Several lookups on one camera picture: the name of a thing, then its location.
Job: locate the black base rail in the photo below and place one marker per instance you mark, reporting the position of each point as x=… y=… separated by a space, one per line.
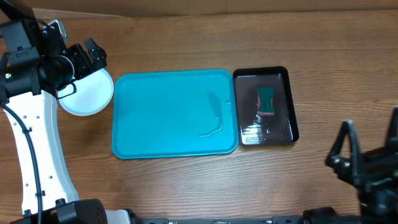
x=273 y=220

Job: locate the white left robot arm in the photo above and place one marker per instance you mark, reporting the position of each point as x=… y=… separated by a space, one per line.
x=36 y=65

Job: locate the brown cardboard backdrop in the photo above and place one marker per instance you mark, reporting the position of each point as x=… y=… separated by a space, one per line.
x=46 y=9

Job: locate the black rectangular tray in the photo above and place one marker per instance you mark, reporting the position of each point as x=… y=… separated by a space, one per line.
x=255 y=130

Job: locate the teal plastic tray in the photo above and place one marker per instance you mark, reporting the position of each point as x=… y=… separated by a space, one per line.
x=174 y=114

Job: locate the light blue plate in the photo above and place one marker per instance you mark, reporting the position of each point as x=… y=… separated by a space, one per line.
x=89 y=95

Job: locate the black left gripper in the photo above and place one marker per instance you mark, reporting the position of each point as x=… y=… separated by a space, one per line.
x=91 y=63

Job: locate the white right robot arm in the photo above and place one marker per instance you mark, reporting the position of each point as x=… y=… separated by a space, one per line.
x=327 y=215

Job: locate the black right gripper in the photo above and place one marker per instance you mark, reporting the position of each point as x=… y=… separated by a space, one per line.
x=358 y=168

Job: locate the green and orange sponge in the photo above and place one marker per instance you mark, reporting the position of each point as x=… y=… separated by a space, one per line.
x=265 y=101

